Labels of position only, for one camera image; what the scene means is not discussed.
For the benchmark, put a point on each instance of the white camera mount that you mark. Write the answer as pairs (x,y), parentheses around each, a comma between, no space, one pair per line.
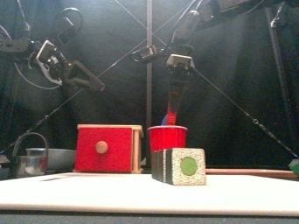
(179,60)
(47,52)

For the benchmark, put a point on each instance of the black narrow strip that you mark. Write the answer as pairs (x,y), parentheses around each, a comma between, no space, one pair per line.
(54,178)

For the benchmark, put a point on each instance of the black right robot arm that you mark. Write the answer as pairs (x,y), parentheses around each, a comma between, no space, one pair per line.
(187,29)

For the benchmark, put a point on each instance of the blue plastic utensil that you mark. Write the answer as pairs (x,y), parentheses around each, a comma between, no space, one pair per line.
(166,120)

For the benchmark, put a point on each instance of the dark green toy sushi roll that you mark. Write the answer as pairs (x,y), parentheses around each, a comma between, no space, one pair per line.
(183,166)

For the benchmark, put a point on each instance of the red plastic cup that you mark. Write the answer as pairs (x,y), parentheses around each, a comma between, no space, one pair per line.
(167,138)

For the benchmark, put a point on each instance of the pink rectangular tray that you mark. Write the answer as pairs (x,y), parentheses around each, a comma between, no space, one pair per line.
(252,173)

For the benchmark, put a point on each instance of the wooden box with red front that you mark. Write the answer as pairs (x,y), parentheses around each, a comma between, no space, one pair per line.
(104,148)

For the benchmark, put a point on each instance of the white cutting board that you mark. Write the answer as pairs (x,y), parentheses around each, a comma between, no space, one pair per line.
(136,195)

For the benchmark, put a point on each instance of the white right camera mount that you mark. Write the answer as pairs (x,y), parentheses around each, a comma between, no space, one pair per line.
(179,60)

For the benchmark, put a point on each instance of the red toy knife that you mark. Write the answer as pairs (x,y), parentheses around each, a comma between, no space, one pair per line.
(171,112)

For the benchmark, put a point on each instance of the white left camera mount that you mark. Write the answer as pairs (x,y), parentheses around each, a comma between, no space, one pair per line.
(47,52)

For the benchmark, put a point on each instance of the grey metal bowl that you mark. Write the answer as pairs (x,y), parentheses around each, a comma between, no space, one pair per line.
(60,159)

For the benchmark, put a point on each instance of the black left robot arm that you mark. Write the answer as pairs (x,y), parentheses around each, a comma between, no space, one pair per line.
(15,46)

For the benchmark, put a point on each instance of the metal frame pole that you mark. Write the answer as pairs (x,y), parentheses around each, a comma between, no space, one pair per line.
(278,73)
(148,87)

